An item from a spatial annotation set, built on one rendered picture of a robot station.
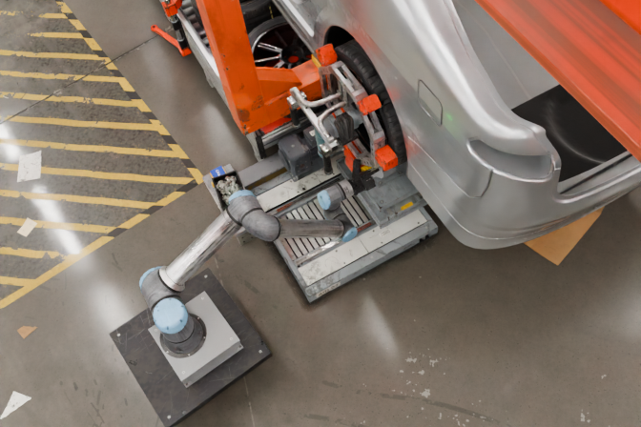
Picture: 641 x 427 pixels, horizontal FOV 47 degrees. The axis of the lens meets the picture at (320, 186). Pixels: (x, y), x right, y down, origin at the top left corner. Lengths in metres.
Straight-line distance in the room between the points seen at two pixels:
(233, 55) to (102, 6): 2.41
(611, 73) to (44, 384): 3.73
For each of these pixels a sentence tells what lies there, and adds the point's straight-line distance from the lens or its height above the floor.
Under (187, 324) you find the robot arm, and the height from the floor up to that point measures 0.59.
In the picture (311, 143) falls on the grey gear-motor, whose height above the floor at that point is 0.41.
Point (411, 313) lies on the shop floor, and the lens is 4.05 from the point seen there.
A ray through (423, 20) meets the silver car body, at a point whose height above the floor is 1.73.
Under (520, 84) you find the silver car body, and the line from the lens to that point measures 3.72.
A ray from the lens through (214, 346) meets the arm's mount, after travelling 3.66.
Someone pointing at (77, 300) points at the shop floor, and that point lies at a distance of 4.47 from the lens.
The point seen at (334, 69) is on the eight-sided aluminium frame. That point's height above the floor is 1.12.
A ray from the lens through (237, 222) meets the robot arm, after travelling 3.36.
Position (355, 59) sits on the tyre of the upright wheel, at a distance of 3.47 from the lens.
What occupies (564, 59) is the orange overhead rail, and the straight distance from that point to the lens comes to 0.99.
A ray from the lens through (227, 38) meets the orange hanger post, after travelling 3.57.
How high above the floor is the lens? 3.71
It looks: 56 degrees down
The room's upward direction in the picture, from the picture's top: 10 degrees counter-clockwise
